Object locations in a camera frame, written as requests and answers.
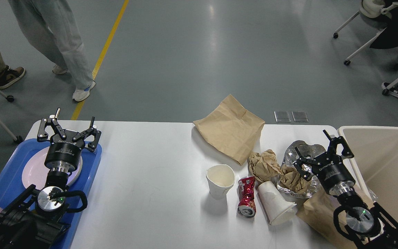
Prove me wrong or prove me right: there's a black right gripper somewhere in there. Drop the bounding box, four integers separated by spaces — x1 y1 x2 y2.
293 130 356 196

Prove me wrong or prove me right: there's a brown paper bag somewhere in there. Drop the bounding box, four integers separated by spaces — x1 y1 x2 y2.
296 186 357 249
193 94 265 165

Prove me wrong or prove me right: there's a white office chair right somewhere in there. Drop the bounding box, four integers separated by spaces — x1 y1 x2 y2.
333 0 398 70

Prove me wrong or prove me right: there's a crumpled brown paper in foil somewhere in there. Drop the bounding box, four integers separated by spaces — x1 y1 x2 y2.
279 164 312 197

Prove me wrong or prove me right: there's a pink plate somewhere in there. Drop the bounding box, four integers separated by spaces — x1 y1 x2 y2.
22 147 83 190

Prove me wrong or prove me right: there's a lying white paper cup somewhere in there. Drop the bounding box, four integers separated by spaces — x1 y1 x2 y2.
258 181 296 226

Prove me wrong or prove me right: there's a right floor outlet cover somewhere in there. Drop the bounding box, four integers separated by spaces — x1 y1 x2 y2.
292 111 309 122

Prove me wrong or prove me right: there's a beige plastic bin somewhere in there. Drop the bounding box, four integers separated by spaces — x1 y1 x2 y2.
338 126 398 222

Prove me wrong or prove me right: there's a floor outlet cover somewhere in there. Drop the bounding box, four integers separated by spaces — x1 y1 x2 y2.
274 111 291 123
292 111 309 122

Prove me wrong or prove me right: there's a flat brown paper bag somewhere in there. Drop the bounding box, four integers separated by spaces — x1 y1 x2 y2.
193 94 265 165

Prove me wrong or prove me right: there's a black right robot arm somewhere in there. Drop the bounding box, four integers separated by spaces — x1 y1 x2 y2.
293 130 398 249

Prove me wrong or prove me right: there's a blue plastic tray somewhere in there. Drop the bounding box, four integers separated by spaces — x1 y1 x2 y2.
0 139 102 249

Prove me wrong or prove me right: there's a left floor outlet cover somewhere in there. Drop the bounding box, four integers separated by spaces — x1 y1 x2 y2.
274 111 291 123

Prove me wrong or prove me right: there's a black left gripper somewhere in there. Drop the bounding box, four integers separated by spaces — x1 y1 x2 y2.
37 108 102 172

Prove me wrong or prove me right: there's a yellow plate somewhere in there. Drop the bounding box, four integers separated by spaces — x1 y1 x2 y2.
67 166 82 186

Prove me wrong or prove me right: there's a crumpled brown paper ball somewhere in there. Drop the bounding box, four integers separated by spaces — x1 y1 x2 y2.
248 149 282 183

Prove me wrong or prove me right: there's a person in grey trousers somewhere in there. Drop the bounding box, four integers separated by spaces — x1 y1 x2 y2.
9 0 95 101

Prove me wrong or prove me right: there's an upright white paper cup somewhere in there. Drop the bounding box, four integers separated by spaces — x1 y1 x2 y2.
206 164 235 200

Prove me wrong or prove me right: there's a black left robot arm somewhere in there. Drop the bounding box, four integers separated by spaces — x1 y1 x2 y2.
0 108 102 249

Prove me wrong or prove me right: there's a crushed red soda can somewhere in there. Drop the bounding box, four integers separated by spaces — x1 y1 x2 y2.
237 175 256 219

